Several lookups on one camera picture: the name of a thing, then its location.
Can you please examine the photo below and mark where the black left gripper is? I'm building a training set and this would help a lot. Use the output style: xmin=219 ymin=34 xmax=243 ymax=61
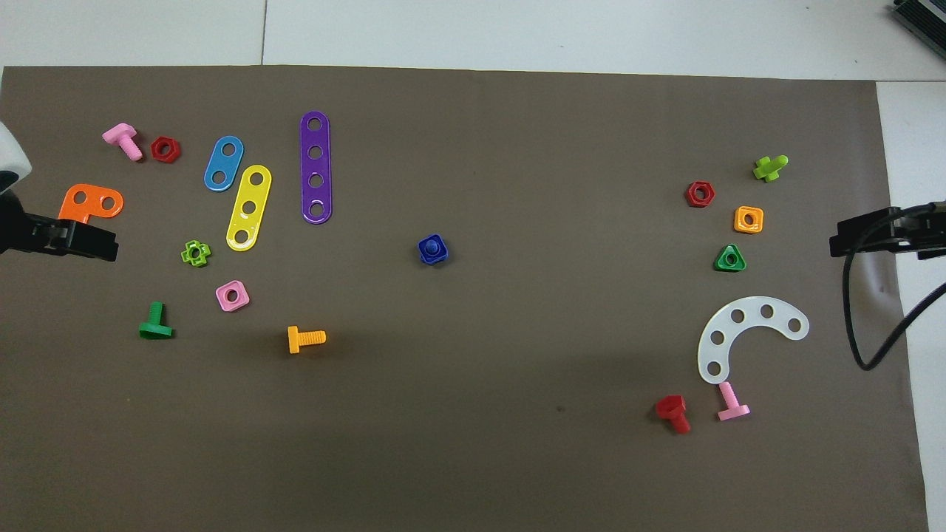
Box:
xmin=0 ymin=194 xmax=119 ymax=262

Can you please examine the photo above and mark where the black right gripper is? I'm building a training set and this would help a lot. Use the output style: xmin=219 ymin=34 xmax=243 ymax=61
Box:
xmin=829 ymin=201 xmax=946 ymax=259

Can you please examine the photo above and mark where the blue square nut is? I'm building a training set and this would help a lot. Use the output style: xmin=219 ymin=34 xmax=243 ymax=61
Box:
xmin=417 ymin=234 xmax=450 ymax=266

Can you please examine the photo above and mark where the dark green plastic screw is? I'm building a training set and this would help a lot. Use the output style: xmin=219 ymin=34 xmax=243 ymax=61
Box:
xmin=138 ymin=301 xmax=175 ymax=341

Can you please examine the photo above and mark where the pink plastic screw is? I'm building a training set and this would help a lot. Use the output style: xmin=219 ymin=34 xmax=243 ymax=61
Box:
xmin=716 ymin=381 xmax=752 ymax=423
xmin=102 ymin=123 xmax=144 ymax=163

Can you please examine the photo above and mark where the lime green plastic screw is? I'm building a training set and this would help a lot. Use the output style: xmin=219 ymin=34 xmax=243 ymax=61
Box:
xmin=752 ymin=154 xmax=790 ymax=184

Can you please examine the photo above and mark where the green triangle nut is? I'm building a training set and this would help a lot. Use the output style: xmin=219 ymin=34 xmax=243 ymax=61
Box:
xmin=713 ymin=242 xmax=748 ymax=273

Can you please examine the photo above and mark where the pink square nut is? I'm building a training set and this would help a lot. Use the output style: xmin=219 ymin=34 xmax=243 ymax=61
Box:
xmin=215 ymin=279 xmax=251 ymax=313

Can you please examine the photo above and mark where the orange plastic screw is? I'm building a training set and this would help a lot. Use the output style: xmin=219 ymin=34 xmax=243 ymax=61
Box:
xmin=287 ymin=325 xmax=327 ymax=355

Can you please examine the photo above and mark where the red plastic screw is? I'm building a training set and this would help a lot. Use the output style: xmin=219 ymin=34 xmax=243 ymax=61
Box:
xmin=655 ymin=394 xmax=693 ymax=435

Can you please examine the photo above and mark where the orange heart-shaped plate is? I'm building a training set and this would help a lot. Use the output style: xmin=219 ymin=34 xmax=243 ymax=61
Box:
xmin=58 ymin=183 xmax=125 ymax=225

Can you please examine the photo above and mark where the white curved hole plate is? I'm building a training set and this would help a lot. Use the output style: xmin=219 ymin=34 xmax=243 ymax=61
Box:
xmin=696 ymin=296 xmax=811 ymax=386

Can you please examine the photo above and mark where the blue two-hole plate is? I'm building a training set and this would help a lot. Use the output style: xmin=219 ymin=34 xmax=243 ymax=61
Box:
xmin=203 ymin=135 xmax=245 ymax=193

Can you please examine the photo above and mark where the yellow three-hole plate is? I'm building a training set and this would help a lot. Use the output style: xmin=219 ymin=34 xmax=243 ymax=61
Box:
xmin=225 ymin=164 xmax=273 ymax=253

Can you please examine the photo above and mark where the dark grey device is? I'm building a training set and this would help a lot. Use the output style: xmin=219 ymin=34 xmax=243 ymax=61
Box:
xmin=891 ymin=0 xmax=946 ymax=58

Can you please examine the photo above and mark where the purple four-hole plate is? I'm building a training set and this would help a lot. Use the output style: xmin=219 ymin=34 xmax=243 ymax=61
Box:
xmin=299 ymin=110 xmax=333 ymax=225

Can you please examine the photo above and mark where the brown table mat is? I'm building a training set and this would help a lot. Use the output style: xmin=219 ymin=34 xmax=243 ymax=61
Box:
xmin=0 ymin=65 xmax=930 ymax=532

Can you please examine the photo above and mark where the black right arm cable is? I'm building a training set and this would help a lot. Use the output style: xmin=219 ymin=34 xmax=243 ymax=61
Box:
xmin=843 ymin=248 xmax=946 ymax=371

